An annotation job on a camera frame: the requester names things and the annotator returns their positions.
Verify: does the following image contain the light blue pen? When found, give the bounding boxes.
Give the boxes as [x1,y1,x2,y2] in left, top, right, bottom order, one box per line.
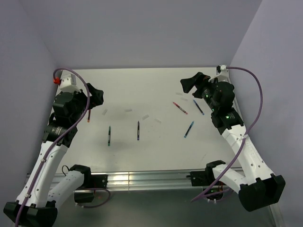
[184,121,194,138]

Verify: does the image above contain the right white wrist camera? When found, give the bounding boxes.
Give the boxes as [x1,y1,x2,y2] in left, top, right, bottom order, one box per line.
[208,65,229,82]

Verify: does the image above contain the red pen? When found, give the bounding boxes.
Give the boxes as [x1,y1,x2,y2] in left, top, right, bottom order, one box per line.
[173,102,188,114]

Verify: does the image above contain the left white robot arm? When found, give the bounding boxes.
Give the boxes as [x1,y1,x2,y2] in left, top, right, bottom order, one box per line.
[3,83,104,227]

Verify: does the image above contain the dark blue pen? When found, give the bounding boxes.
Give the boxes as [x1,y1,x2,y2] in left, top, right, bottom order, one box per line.
[193,100,205,115]

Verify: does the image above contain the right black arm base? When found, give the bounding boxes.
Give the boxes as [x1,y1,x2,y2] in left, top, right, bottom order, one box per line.
[186,171,232,202]

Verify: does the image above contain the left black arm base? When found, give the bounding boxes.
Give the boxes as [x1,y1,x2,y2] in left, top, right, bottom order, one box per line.
[73,174,111,206]

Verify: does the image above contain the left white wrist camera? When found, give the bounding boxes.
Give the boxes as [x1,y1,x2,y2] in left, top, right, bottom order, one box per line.
[59,74,79,93]

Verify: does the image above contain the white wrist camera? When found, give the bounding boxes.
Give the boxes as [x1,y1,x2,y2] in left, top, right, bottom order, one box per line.
[59,74,79,93]
[208,65,229,82]

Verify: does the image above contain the purple pen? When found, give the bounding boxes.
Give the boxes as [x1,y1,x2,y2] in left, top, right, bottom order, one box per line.
[137,121,140,141]

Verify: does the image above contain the orange pen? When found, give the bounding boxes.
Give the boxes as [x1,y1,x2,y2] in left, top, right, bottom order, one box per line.
[87,110,91,122]

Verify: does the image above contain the aluminium rail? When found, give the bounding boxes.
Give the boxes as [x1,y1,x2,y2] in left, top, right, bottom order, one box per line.
[25,169,237,191]

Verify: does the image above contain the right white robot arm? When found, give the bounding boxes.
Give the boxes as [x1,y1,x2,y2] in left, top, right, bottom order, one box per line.
[180,72,285,212]

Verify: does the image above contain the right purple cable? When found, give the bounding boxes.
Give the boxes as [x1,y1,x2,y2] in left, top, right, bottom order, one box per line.
[190,67,264,203]

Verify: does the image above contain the green pen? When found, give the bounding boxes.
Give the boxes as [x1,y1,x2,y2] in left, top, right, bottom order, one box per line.
[107,126,111,146]

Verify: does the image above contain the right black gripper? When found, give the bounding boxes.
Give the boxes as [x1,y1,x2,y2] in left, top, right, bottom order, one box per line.
[180,72,221,112]

